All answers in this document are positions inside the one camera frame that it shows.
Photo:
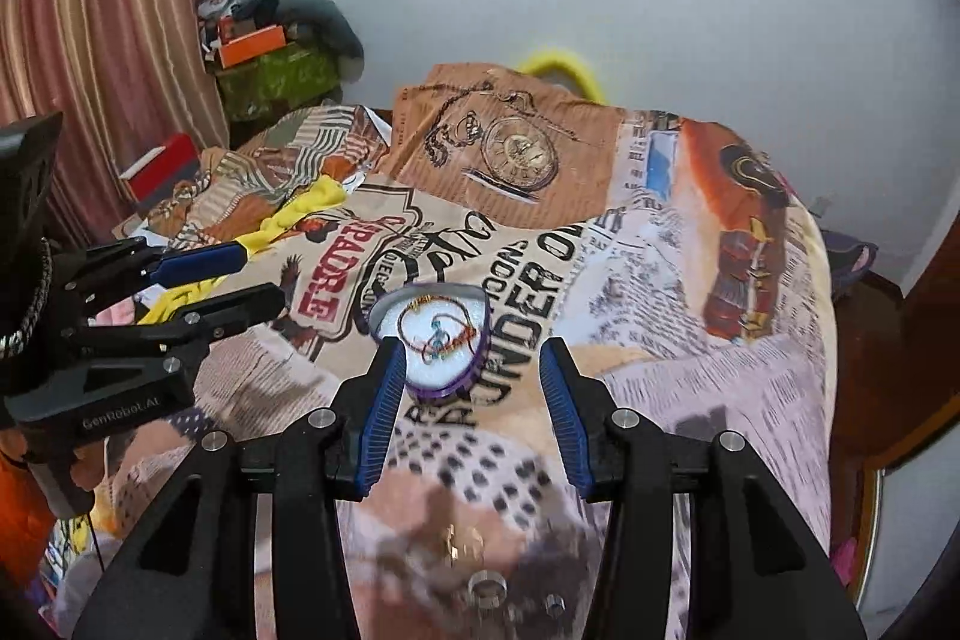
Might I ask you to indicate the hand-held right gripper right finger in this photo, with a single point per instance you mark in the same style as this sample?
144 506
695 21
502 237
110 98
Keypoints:
561 396

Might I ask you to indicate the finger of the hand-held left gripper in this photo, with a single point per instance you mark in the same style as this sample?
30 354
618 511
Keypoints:
199 263
240 306

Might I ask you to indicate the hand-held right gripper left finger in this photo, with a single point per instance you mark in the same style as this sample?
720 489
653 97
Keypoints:
384 400

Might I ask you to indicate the purple jewelry box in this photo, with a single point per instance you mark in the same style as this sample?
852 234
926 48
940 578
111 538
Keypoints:
450 377

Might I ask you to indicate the red box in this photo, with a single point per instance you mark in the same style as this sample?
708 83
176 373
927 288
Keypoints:
161 160

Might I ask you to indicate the yellow cloth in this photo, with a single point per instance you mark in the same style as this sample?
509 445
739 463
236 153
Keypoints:
300 212

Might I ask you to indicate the printed blanket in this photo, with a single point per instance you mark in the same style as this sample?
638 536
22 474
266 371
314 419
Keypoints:
675 385

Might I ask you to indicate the green cloth bundle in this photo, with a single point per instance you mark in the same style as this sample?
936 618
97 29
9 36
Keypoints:
277 81

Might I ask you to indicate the orange box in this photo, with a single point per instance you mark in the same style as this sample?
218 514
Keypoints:
251 48

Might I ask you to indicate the striped pink curtain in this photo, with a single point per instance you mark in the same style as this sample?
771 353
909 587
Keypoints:
112 10

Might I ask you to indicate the purple cloth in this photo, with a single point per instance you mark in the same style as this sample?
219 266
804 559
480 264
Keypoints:
851 257

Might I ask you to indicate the yellow hoop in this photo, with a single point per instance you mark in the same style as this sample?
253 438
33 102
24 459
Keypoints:
551 59

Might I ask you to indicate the wooden bed frame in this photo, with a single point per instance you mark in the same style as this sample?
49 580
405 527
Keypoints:
885 370

